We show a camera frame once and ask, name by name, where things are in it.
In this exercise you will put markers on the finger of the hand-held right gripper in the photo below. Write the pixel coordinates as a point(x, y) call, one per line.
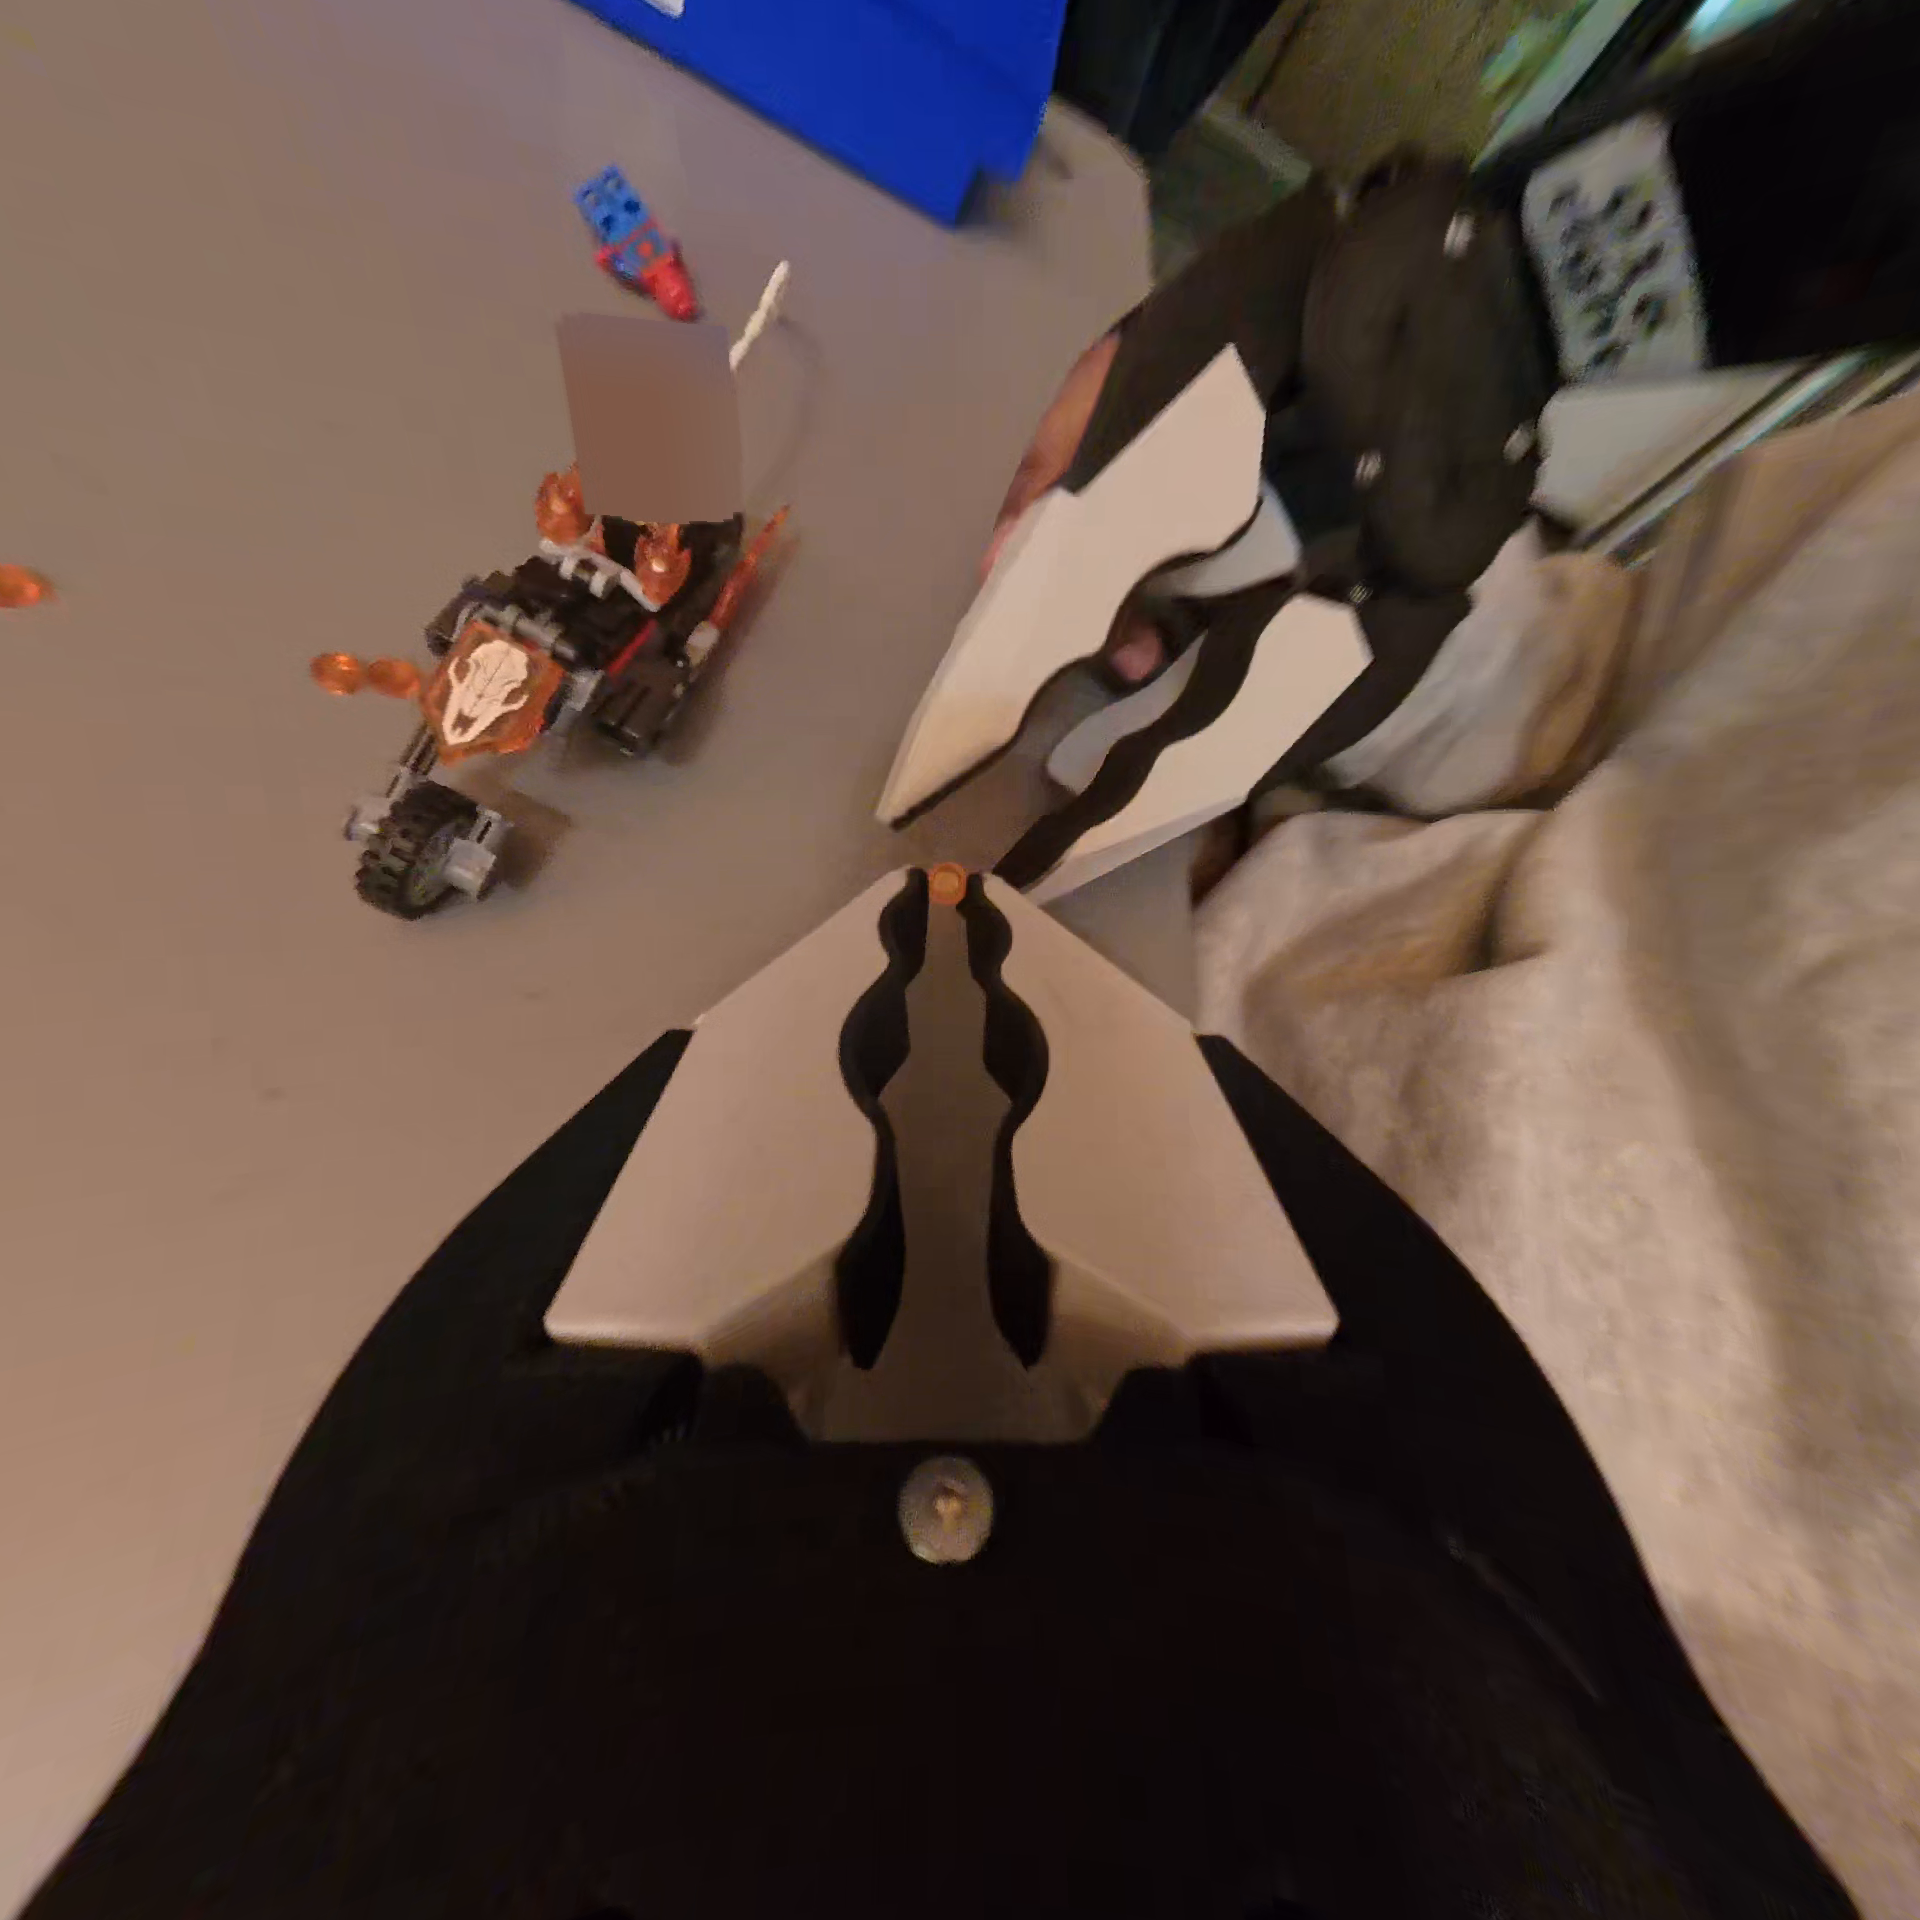
point(1200, 764)
point(1080, 631)

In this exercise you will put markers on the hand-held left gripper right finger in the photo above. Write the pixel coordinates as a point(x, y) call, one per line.
point(1171, 1200)

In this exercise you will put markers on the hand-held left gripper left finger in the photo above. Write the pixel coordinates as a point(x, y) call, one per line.
point(721, 1200)

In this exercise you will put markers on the orange round lego stud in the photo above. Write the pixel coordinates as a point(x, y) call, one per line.
point(19, 587)
point(947, 884)

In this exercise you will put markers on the black flame-headed lego minifigure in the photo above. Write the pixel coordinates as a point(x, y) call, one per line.
point(675, 543)

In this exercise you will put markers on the black red lego motorcycle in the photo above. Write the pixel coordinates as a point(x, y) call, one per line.
point(600, 644)

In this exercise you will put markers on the person's right forearm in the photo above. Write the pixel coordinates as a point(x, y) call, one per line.
point(1440, 674)

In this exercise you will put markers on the blue red lego minifigure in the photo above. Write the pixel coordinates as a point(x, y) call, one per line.
point(645, 254)

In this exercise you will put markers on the person's right hand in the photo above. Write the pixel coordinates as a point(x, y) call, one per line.
point(1050, 450)

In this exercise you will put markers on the blue plastic bin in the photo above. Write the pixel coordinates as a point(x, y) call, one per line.
point(870, 75)

